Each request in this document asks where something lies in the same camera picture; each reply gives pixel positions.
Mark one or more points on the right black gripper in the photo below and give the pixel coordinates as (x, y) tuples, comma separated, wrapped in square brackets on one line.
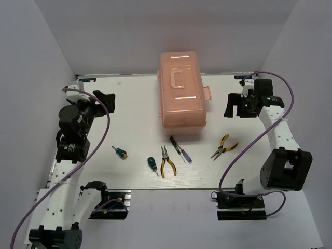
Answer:
[(235, 99)]

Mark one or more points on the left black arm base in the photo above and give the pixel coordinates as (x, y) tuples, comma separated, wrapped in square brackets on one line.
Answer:
[(114, 206)]

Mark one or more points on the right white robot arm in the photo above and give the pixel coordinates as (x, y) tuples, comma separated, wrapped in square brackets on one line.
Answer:
[(287, 167)]

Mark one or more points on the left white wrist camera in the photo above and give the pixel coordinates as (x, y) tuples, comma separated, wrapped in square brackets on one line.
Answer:
[(75, 92)]

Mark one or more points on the stubby green orange screwdriver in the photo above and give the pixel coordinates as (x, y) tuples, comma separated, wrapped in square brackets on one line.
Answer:
[(120, 152)]

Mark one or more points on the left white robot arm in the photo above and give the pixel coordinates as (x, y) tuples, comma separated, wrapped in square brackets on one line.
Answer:
[(70, 205)]

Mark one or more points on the yellow long nose pliers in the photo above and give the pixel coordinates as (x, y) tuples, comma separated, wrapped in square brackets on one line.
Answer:
[(166, 158)]

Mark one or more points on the pink plastic toolbox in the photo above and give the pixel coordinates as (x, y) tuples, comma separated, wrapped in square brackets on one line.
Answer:
[(183, 97)]

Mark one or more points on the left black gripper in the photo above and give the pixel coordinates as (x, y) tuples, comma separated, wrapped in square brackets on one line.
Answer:
[(108, 100)]

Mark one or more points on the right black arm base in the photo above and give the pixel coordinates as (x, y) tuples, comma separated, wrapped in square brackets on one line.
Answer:
[(231, 208)]

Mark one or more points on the blue handled small screwdriver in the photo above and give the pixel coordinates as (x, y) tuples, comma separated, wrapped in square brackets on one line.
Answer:
[(186, 156)]

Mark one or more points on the black green precision screwdriver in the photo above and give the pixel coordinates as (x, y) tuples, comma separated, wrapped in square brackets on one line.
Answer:
[(175, 145)]

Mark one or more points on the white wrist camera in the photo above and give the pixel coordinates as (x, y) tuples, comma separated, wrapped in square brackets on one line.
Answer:
[(75, 92), (247, 87)]

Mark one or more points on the yellow black small pliers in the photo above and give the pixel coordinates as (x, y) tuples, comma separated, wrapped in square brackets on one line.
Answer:
[(222, 148)]

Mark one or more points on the stubby dark green screwdriver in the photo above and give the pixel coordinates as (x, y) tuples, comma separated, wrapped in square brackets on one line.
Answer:
[(152, 164)]

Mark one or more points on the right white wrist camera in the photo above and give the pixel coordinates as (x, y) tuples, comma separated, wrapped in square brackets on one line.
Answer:
[(247, 87)]

